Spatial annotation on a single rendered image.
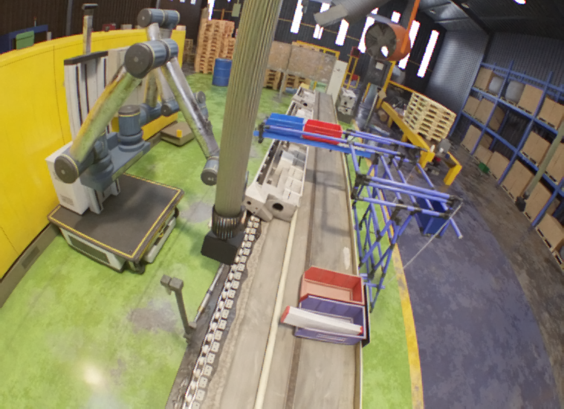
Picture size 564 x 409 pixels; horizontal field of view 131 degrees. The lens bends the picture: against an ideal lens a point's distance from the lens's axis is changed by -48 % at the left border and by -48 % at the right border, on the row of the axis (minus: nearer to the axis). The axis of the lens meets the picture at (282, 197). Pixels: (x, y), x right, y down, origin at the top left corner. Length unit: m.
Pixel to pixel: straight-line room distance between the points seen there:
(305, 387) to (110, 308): 1.67
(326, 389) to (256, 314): 0.53
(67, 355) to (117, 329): 0.52
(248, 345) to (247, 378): 0.17
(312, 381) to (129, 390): 1.32
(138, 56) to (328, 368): 1.68
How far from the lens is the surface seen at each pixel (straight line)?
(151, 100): 2.30
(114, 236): 2.26
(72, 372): 2.26
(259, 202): 1.64
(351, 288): 1.56
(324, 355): 1.34
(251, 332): 1.29
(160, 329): 2.12
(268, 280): 1.45
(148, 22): 1.93
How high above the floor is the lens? 1.95
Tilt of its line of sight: 36 degrees down
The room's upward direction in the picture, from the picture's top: 16 degrees clockwise
